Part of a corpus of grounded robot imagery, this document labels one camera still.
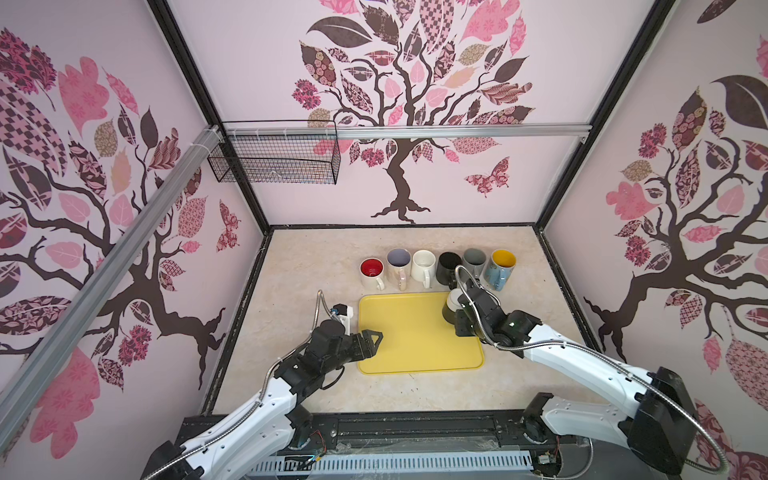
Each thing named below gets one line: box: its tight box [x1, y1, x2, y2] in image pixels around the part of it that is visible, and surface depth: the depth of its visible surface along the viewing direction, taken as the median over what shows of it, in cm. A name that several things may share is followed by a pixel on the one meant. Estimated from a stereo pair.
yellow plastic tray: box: [358, 291, 484, 375], surface depth 96 cm
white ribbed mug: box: [411, 249, 437, 289], surface depth 100 cm
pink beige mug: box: [386, 248, 412, 292], surface depth 97 cm
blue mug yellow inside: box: [484, 249, 517, 292], surface depth 98 cm
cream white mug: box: [359, 258, 385, 291], surface depth 100 cm
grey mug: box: [459, 248, 487, 278], surface depth 98 cm
